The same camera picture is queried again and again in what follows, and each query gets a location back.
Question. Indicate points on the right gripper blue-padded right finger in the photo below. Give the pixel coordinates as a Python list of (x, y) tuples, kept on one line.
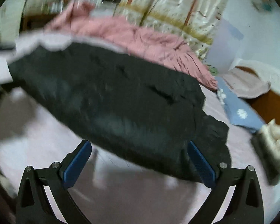
[(246, 204)]

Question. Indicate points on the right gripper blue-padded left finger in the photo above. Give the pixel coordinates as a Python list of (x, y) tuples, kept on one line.
[(33, 205)]

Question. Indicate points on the black puffer jacket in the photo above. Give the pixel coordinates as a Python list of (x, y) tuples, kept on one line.
[(140, 111)]

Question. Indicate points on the dark folded garment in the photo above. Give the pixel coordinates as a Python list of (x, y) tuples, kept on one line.
[(266, 158)]

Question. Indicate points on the white drawer cabinet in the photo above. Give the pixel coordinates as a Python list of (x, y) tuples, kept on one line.
[(10, 20)]

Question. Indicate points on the cream folded garment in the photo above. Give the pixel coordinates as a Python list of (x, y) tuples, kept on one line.
[(270, 136)]

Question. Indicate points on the cluttered wooden desk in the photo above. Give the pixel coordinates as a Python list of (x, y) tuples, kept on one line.
[(37, 13)]

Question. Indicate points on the blue floral pillow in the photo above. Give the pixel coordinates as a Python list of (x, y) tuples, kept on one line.
[(237, 110)]

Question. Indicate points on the pink plaid duvet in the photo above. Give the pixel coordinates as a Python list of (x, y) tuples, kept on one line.
[(166, 49)]

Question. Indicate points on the beige pillow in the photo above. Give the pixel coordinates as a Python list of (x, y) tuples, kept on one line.
[(245, 84)]

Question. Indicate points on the green patterned cloth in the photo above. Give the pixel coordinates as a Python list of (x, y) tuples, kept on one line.
[(213, 70)]

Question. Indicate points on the tree print curtain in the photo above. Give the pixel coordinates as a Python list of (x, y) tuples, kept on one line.
[(196, 21)]

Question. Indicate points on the plush toy on shelf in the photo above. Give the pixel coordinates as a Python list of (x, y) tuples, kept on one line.
[(263, 5)]

